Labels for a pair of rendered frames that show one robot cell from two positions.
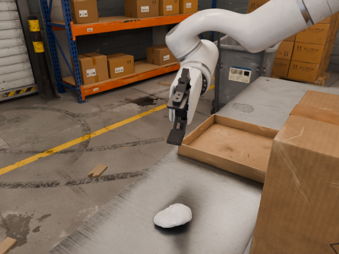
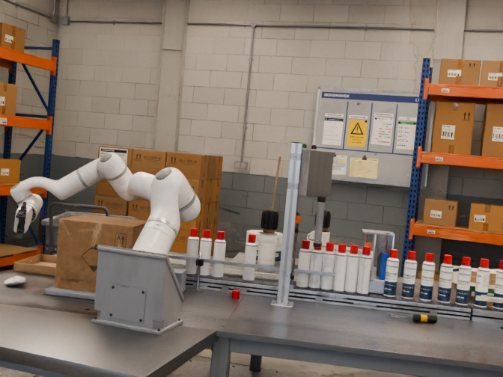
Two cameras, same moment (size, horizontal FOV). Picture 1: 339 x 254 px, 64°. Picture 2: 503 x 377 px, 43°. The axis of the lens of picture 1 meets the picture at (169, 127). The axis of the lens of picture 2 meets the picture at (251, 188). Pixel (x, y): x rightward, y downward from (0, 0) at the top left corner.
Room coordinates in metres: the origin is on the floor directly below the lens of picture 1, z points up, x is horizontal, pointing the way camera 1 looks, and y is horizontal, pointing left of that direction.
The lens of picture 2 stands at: (-2.20, 0.28, 1.43)
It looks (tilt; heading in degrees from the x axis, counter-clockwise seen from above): 3 degrees down; 334
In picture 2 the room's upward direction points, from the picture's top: 5 degrees clockwise
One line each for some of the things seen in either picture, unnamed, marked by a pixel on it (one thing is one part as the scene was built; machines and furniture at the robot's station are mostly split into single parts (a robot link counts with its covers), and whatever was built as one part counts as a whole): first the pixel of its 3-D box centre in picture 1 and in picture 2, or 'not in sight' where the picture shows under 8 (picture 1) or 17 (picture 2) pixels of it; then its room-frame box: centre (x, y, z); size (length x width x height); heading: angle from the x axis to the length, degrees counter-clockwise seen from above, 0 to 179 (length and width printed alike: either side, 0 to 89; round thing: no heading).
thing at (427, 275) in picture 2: not in sight; (427, 277); (-0.15, -1.59, 0.98); 0.05 x 0.05 x 0.20
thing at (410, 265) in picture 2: not in sight; (409, 274); (-0.11, -1.53, 0.98); 0.05 x 0.05 x 0.20
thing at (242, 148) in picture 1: (238, 143); (58, 265); (0.74, -0.22, 0.85); 0.30 x 0.26 x 0.04; 57
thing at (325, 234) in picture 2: not in sight; (321, 236); (0.61, -1.53, 1.04); 0.09 x 0.09 x 0.29
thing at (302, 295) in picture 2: not in sight; (275, 289); (0.20, -1.06, 0.85); 1.65 x 0.11 x 0.05; 57
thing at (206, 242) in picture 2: not in sight; (205, 252); (0.38, -0.79, 0.98); 0.05 x 0.05 x 0.20
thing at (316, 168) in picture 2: not in sight; (311, 172); (0.07, -1.10, 1.38); 0.17 x 0.10 x 0.19; 112
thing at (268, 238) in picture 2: not in sight; (268, 240); (0.47, -1.15, 1.03); 0.09 x 0.09 x 0.30
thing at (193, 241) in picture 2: not in sight; (192, 251); (0.41, -0.74, 0.98); 0.05 x 0.05 x 0.20
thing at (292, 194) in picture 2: not in sight; (290, 223); (0.05, -1.01, 1.16); 0.04 x 0.04 x 0.67; 57
